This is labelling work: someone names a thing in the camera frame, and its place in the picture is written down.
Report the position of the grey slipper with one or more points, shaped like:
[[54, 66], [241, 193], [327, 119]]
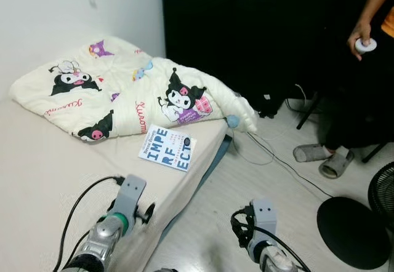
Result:
[[311, 154], [337, 164]]

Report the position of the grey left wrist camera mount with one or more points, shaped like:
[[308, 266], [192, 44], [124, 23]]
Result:
[[130, 195]]

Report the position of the person in orange shirt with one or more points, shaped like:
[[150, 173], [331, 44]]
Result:
[[369, 7]]

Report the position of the black standing fan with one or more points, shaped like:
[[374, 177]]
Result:
[[351, 235]]

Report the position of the mattress with cream sheet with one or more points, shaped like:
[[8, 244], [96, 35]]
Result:
[[37, 173]]

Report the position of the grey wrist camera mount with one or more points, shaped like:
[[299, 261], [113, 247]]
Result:
[[130, 195], [265, 218]]

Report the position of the white handheld controller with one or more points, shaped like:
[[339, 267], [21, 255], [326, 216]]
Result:
[[366, 45]]

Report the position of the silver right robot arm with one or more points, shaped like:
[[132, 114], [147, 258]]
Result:
[[274, 260]]

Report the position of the cream cartoon print blanket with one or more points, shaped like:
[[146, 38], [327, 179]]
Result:
[[123, 93]]

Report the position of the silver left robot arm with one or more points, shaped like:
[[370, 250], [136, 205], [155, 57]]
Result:
[[101, 241]]

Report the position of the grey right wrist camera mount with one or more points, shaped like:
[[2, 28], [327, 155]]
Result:
[[265, 218]]

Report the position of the dark blue bed frame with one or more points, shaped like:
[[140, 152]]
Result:
[[215, 161]]

